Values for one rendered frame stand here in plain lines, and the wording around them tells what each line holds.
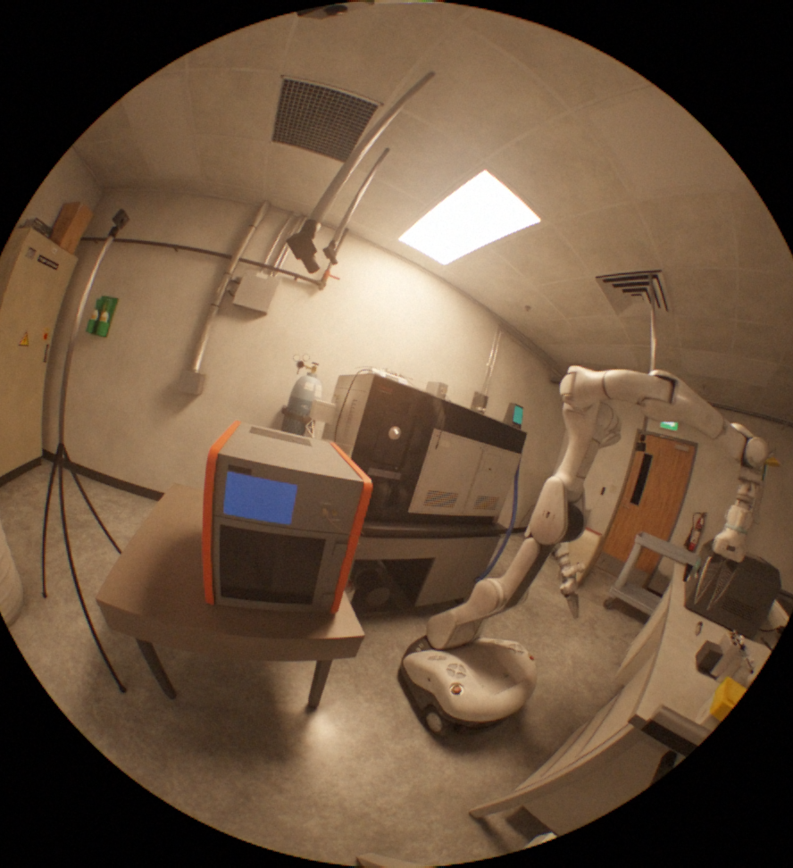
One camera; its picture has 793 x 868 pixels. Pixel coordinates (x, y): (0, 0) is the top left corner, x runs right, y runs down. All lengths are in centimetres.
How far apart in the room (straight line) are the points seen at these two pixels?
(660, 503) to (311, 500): 429
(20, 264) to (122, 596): 249
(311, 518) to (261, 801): 114
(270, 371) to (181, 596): 184
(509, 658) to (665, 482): 350
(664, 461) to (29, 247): 692
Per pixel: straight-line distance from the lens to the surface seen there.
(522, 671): 147
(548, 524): 99
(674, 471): 442
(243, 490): 57
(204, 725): 138
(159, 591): 83
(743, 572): 149
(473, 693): 124
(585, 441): 101
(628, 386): 70
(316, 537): 63
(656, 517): 441
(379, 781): 136
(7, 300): 281
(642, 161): 173
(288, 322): 231
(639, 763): 101
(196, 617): 76
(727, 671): 107
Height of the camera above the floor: 129
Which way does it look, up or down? 4 degrees down
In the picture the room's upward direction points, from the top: 16 degrees clockwise
